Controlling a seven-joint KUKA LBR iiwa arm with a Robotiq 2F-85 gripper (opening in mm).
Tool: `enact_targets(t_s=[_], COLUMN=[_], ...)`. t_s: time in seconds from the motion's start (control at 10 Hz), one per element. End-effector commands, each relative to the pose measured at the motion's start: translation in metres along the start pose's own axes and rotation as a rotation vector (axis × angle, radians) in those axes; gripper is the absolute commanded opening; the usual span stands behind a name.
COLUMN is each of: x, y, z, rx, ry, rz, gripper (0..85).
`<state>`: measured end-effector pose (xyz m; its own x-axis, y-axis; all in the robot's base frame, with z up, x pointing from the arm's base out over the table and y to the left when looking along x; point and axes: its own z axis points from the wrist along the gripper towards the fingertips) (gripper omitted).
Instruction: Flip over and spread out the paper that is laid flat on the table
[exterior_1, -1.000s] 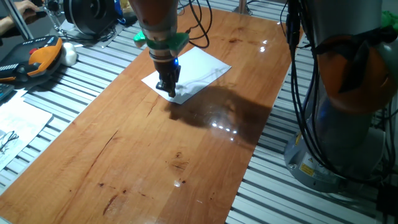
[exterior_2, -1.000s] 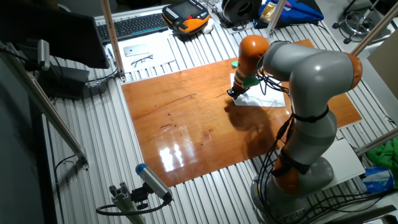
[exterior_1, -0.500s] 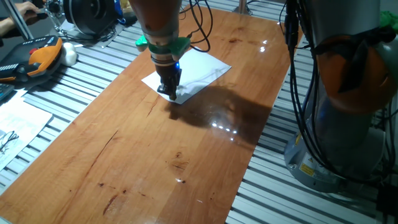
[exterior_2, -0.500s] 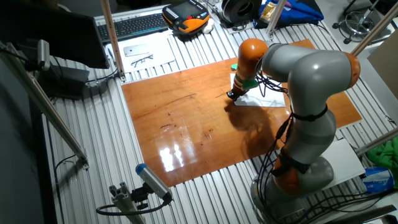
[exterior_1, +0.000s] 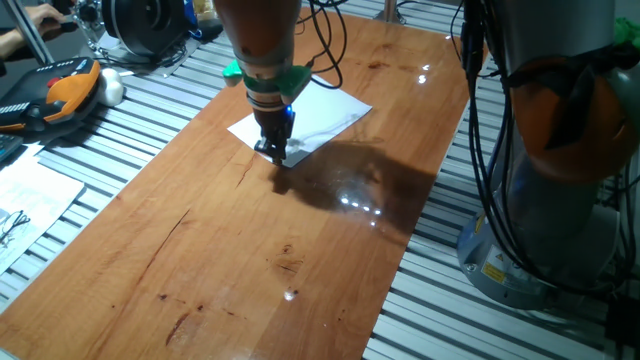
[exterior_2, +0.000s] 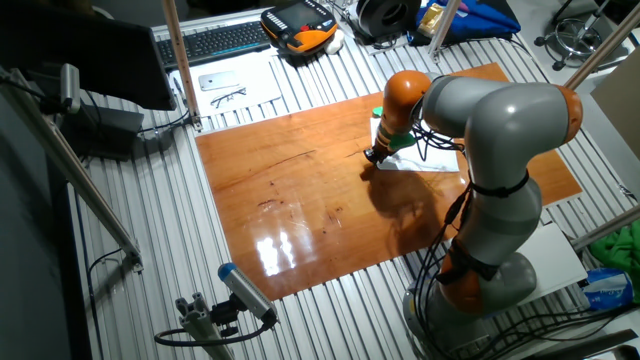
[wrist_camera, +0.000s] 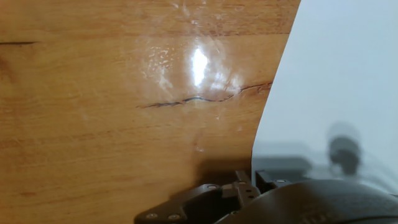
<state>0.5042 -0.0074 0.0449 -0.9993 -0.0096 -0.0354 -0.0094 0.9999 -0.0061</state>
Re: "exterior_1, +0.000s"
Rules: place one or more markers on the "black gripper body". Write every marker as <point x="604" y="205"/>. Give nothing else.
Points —
<point x="272" y="122"/>

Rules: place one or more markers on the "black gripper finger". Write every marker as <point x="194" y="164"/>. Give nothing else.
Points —
<point x="282" y="150"/>
<point x="266" y="147"/>

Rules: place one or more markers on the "white paper sheet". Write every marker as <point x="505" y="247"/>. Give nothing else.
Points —
<point x="325" y="115"/>

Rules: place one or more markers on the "bare human hand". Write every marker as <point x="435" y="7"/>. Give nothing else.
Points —
<point x="45" y="17"/>

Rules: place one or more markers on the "black rounded object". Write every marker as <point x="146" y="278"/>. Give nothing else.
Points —
<point x="210" y="29"/>

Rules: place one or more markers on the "glossy wooden board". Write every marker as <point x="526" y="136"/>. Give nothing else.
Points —
<point x="200" y="250"/>

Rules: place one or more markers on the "yellow plastic item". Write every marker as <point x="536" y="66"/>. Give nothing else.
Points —
<point x="202" y="6"/>

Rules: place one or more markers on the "black filament spool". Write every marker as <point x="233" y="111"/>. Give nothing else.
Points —
<point x="145" y="25"/>

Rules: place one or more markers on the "white rounded plastic object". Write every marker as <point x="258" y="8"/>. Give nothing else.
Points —
<point x="111" y="89"/>

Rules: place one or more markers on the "orange black teach pendant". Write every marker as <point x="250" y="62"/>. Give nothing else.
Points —
<point x="65" y="95"/>

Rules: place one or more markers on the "chrome metal stand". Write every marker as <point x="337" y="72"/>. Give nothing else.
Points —
<point x="87" y="25"/>

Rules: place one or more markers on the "printed white document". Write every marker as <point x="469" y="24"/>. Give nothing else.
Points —
<point x="35" y="195"/>

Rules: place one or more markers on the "black computer keyboard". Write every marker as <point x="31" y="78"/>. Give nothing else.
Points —
<point x="9" y="147"/>

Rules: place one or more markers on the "green cloth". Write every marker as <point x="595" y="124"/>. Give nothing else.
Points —
<point x="627" y="32"/>

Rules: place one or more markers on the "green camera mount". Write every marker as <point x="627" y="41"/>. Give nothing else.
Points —
<point x="295" y="80"/>

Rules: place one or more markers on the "metal post with round base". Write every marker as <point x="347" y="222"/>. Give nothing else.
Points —
<point x="390" y="12"/>

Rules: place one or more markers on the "grey slanted metal post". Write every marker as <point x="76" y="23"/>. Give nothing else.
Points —
<point x="30" y="32"/>

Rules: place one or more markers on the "black frame eyeglasses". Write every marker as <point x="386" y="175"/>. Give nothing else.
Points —
<point x="12" y="222"/>

